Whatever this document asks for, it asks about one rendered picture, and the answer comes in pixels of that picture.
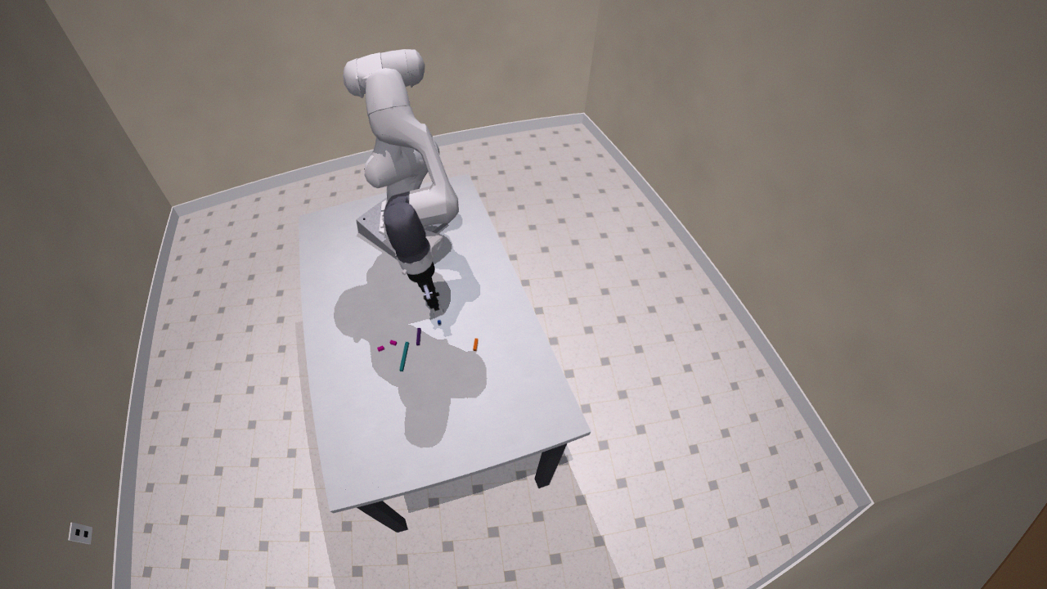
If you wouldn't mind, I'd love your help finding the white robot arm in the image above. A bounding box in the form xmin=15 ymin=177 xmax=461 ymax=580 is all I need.
xmin=343 ymin=49 xmax=459 ymax=275

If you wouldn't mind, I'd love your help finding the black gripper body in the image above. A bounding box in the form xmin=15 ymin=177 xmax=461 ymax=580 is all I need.
xmin=407 ymin=263 xmax=435 ymax=290

